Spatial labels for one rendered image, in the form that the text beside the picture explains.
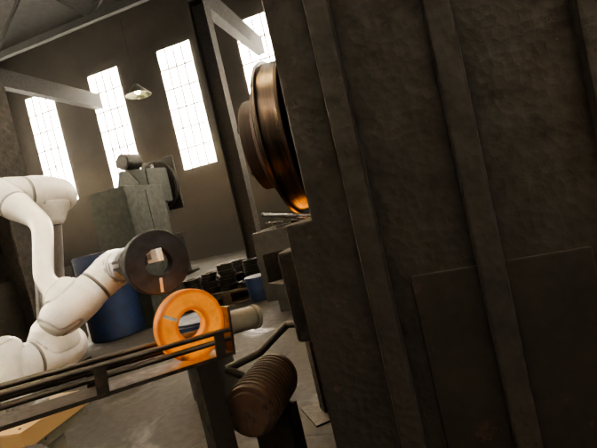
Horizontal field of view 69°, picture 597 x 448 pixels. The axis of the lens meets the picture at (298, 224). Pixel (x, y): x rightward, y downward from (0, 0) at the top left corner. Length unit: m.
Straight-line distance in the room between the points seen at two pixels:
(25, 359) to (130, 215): 3.12
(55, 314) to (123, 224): 3.59
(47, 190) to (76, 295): 0.59
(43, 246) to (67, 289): 0.22
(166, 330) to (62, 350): 1.00
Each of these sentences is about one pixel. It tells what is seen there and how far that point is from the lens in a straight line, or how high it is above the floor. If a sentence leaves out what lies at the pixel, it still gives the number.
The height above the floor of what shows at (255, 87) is 1.24.
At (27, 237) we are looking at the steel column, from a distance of 4.15.
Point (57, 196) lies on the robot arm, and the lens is 1.83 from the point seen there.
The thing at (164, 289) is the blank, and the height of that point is 0.78.
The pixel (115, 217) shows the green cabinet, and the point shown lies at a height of 1.20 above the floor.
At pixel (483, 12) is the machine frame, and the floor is 1.16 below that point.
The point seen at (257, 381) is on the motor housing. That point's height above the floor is 0.53.
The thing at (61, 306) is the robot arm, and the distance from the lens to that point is 1.32.
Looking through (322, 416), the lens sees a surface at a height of 0.01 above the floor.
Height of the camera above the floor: 0.91
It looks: 3 degrees down
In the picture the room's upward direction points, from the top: 13 degrees counter-clockwise
